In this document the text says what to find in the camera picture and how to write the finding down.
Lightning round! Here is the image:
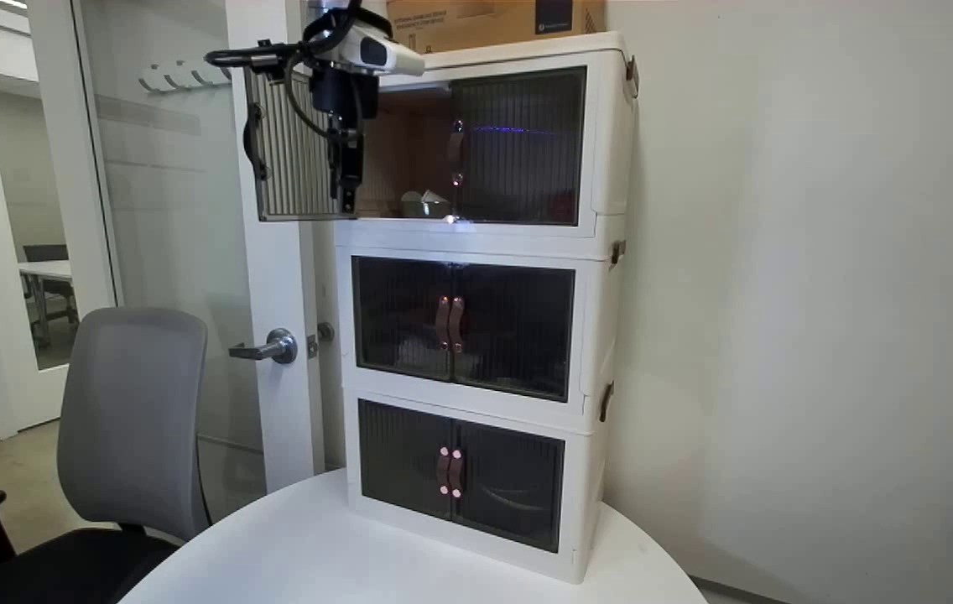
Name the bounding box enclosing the background office desk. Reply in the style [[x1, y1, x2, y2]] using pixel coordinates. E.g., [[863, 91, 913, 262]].
[[17, 257, 81, 351]]

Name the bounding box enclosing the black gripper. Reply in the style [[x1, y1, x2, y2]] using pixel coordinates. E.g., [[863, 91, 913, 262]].
[[307, 72, 383, 217]]

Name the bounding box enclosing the grey-backed black office chair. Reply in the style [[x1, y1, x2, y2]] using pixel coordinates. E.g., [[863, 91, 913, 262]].
[[0, 304, 213, 604]]

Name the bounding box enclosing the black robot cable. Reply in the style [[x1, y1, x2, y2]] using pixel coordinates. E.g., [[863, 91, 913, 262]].
[[277, 31, 336, 143]]

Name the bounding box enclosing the white three-tier cabinet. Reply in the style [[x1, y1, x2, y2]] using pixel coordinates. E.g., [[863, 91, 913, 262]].
[[336, 31, 642, 583]]

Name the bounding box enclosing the silver door lever handle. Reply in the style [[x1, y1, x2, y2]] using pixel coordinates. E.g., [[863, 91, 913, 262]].
[[223, 327, 300, 366]]

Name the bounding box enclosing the white coat hook rack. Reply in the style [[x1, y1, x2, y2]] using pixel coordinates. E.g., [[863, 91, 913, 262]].
[[136, 59, 234, 102]]

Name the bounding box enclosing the white room door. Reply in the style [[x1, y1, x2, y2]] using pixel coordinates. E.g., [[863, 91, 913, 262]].
[[221, 0, 328, 498]]

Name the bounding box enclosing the large brown cardboard box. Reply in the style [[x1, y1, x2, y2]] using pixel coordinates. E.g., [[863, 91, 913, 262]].
[[384, 0, 610, 57]]

